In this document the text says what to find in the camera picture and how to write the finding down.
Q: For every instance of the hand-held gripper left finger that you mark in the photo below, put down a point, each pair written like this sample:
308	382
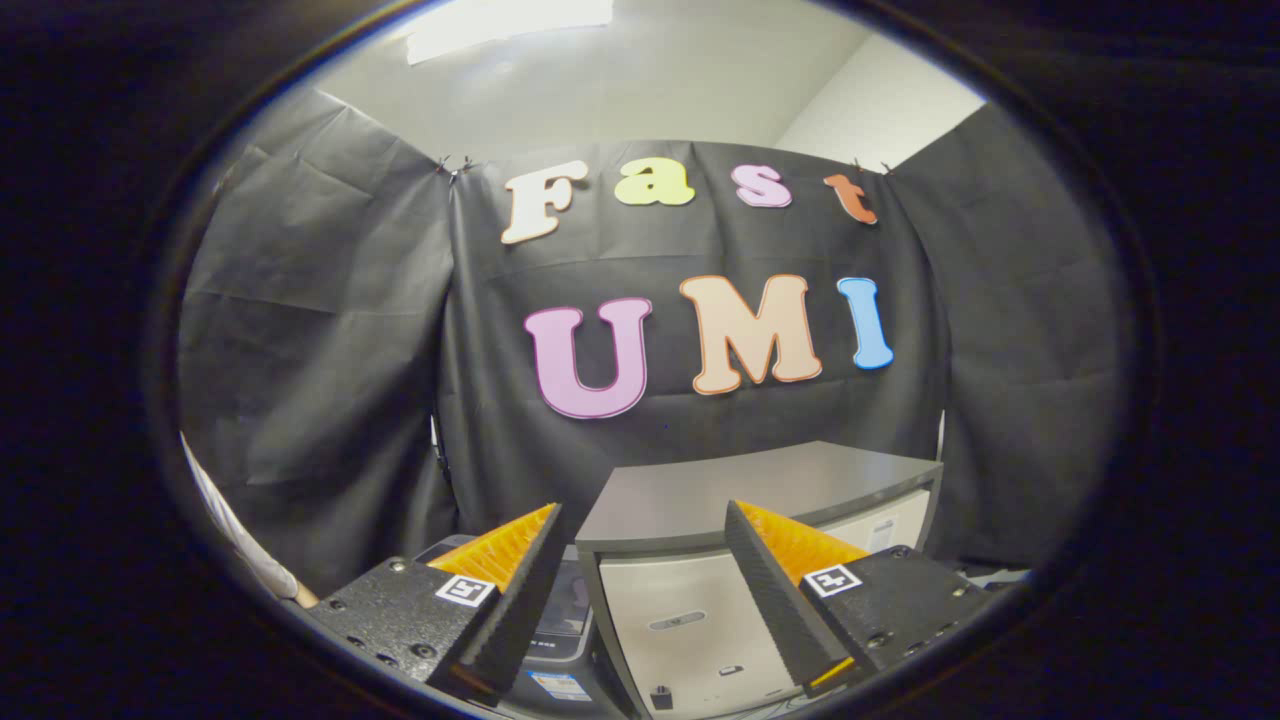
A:
520	600

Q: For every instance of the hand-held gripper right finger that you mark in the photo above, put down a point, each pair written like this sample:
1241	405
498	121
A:
770	590

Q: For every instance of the grey washing machine lid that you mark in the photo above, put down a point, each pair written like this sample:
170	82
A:
565	600

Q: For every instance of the grey washing machine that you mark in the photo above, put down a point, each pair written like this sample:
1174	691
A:
565	660

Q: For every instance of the black backdrop cloth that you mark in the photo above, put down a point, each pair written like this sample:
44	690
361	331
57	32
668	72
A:
330	350

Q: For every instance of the beige cabinet with dark frame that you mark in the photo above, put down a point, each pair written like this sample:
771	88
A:
700	490

